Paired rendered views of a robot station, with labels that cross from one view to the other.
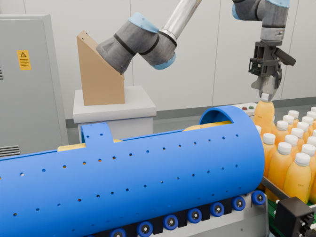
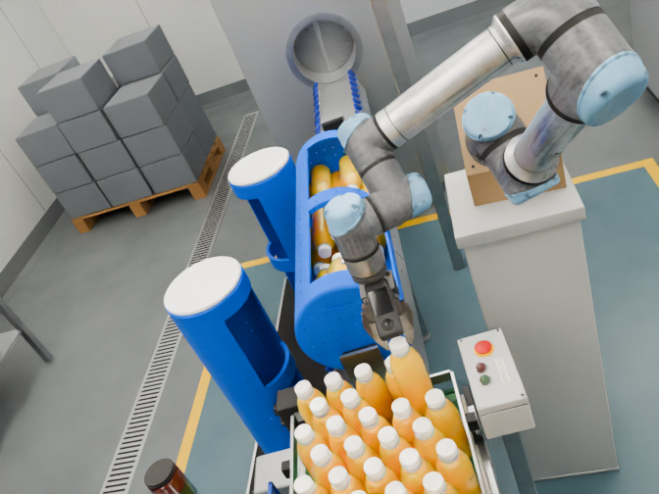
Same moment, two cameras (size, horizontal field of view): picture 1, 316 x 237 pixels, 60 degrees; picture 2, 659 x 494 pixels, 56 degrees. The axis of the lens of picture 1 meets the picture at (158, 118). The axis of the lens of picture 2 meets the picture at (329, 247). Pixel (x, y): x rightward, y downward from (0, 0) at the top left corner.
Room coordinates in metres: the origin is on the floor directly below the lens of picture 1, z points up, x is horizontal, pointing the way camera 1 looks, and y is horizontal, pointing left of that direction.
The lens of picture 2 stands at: (1.43, -1.24, 2.13)
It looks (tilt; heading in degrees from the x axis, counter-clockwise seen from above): 34 degrees down; 122
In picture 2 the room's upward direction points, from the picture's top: 24 degrees counter-clockwise
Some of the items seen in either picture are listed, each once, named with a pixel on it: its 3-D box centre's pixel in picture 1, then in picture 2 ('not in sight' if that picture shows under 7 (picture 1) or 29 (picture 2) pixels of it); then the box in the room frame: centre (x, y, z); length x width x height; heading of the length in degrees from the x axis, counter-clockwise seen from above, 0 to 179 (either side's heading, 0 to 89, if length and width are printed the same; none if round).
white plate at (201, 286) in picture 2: not in sight; (202, 284); (0.14, 0.03, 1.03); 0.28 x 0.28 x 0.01
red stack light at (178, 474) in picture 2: not in sight; (166, 480); (0.59, -0.76, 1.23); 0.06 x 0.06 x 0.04
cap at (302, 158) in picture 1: (302, 158); (303, 389); (0.71, -0.44, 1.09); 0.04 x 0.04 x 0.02
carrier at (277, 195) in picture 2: not in sight; (297, 245); (0.04, 0.77, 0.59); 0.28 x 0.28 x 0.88
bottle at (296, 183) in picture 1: (296, 186); (319, 416); (0.71, -0.44, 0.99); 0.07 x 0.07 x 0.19
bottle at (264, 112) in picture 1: (263, 121); (412, 376); (0.97, -0.41, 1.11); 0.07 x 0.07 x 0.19
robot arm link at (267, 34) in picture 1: (272, 34); (362, 259); (0.96, -0.39, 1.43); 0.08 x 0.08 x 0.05
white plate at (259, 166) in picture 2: not in sight; (258, 166); (0.04, 0.77, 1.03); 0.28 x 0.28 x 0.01
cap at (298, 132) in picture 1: (297, 132); (368, 417); (0.89, -0.50, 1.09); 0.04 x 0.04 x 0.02
